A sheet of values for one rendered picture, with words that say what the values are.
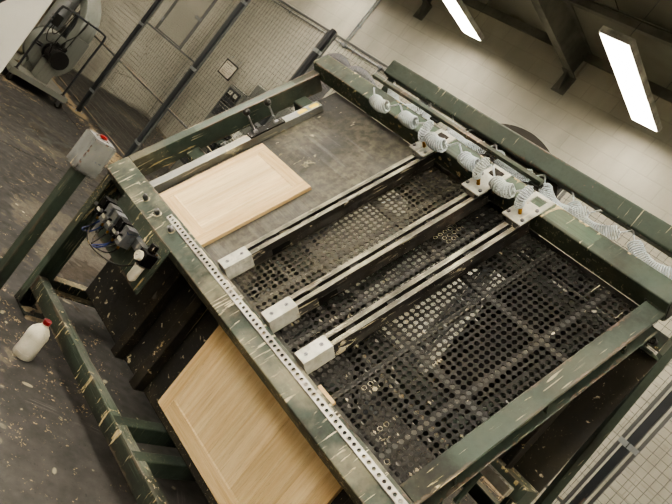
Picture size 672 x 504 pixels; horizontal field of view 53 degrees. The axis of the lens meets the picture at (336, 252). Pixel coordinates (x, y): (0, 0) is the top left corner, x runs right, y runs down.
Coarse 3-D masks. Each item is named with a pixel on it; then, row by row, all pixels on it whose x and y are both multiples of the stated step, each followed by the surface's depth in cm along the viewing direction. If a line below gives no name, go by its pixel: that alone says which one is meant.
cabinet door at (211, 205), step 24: (216, 168) 321; (240, 168) 319; (264, 168) 317; (288, 168) 315; (168, 192) 312; (192, 192) 311; (216, 192) 309; (240, 192) 307; (264, 192) 305; (288, 192) 303; (192, 216) 299; (216, 216) 298; (240, 216) 295
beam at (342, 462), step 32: (128, 160) 328; (128, 192) 311; (160, 224) 293; (192, 256) 277; (192, 288) 278; (224, 320) 251; (256, 352) 240; (288, 352) 238; (288, 384) 229; (320, 416) 219; (320, 448) 212; (352, 480) 203
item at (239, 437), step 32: (224, 352) 279; (192, 384) 283; (224, 384) 274; (256, 384) 265; (192, 416) 277; (224, 416) 268; (256, 416) 260; (288, 416) 252; (192, 448) 271; (224, 448) 263; (256, 448) 255; (288, 448) 247; (224, 480) 258; (256, 480) 250; (288, 480) 243; (320, 480) 236
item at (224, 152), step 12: (312, 108) 343; (288, 120) 338; (300, 120) 342; (276, 132) 337; (228, 144) 330; (240, 144) 329; (252, 144) 333; (204, 156) 325; (216, 156) 324; (228, 156) 328; (180, 168) 321; (192, 168) 320; (204, 168) 324; (156, 180) 316; (168, 180) 316; (180, 180) 320
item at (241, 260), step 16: (416, 144) 302; (416, 160) 300; (432, 160) 305; (384, 176) 298; (400, 176) 298; (352, 192) 291; (368, 192) 292; (384, 192) 298; (320, 208) 285; (336, 208) 285; (352, 208) 291; (288, 224) 281; (304, 224) 280; (320, 224) 285; (256, 240) 276; (272, 240) 275; (288, 240) 279; (240, 256) 271; (256, 256) 273; (224, 272) 270; (240, 272) 273
